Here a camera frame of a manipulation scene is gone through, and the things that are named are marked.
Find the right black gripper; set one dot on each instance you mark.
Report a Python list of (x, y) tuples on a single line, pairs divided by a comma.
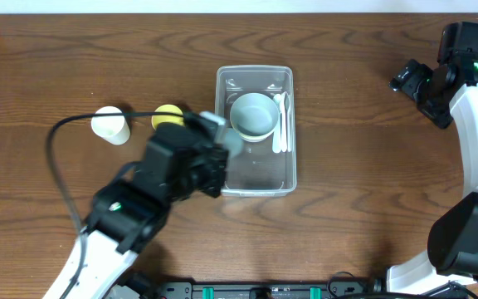
[(410, 81)]

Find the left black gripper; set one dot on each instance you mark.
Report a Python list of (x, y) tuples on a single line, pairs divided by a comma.
[(216, 167)]

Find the yellow cup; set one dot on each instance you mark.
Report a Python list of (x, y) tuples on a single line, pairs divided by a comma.
[(167, 114)]

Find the grey cup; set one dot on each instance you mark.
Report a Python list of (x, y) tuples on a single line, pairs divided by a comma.
[(233, 143)]

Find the white cup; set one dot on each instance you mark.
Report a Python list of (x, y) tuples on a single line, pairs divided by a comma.
[(113, 129)]

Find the grey bowl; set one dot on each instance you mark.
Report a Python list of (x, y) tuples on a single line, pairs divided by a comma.
[(253, 114)]

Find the yellow bowl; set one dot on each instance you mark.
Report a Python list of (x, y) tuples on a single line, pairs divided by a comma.
[(254, 138)]

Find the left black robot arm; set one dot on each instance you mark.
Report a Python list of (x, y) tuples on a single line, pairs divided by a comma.
[(127, 214)]

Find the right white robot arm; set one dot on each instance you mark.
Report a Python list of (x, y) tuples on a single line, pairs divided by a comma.
[(452, 246)]

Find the clear plastic container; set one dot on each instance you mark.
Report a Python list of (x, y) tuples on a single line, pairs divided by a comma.
[(257, 171)]

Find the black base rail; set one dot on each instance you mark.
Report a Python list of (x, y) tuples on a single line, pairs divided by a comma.
[(340, 288)]

